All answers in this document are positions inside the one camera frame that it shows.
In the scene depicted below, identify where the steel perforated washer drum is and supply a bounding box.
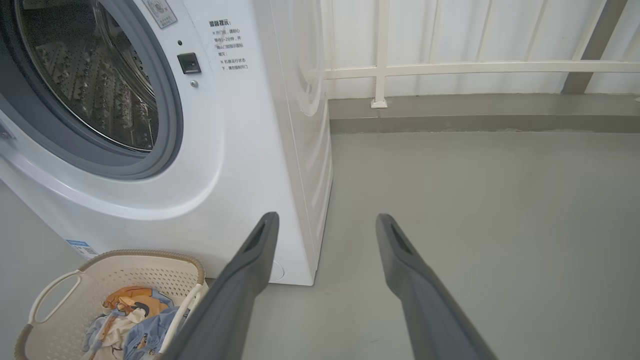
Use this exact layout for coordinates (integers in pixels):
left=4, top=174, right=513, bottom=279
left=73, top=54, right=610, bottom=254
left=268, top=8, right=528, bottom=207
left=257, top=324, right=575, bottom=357
left=17, top=0, right=160, bottom=153

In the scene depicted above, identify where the grey slanted post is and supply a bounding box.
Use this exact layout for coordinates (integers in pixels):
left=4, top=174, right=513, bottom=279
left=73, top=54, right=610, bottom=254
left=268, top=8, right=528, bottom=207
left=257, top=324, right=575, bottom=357
left=561, top=0, right=628, bottom=96

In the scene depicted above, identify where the white front-load washing machine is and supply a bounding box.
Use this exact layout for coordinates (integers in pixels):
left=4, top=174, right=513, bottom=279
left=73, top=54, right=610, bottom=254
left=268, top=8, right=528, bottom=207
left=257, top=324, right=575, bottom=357
left=0, top=0, right=334, bottom=287

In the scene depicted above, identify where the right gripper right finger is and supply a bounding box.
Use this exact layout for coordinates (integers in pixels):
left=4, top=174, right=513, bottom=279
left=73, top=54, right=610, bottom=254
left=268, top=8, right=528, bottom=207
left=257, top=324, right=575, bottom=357
left=375, top=213, right=498, bottom=360

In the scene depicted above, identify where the orange cream cartoon garment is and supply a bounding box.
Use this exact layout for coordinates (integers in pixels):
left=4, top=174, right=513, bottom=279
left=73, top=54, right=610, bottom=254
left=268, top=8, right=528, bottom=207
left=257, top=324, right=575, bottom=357
left=82, top=286, right=173, bottom=360

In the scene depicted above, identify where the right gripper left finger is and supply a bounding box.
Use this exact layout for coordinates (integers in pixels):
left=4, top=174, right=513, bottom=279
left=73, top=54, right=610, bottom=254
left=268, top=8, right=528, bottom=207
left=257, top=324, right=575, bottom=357
left=159, top=211, right=280, bottom=360

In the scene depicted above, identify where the grey warning sticker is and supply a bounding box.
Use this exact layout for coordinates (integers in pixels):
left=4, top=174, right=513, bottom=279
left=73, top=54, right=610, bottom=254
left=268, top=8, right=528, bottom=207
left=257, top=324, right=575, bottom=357
left=141, top=0, right=178, bottom=29

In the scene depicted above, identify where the black door latch socket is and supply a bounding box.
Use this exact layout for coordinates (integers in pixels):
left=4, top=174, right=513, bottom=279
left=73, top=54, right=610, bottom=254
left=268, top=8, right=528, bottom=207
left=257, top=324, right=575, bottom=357
left=177, top=52, right=202, bottom=75

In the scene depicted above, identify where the grey rubber door gasket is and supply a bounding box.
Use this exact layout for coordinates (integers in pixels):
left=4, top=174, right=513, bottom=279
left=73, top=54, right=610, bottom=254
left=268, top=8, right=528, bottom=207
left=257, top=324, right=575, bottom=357
left=0, top=0, right=184, bottom=181

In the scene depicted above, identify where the white metal railing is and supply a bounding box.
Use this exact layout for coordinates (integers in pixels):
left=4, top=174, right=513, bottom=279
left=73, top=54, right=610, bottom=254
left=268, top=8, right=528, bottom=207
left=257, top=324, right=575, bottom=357
left=322, top=0, right=640, bottom=109

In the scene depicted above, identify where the blue energy label sticker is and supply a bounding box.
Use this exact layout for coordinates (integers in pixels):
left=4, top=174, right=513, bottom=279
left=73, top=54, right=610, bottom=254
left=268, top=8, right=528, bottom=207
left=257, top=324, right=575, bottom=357
left=66, top=239, right=99, bottom=259

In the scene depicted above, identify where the cream perforated laundry basket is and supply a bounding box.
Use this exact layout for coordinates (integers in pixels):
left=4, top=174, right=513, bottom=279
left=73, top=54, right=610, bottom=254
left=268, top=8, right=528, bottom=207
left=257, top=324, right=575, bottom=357
left=14, top=249, right=210, bottom=360

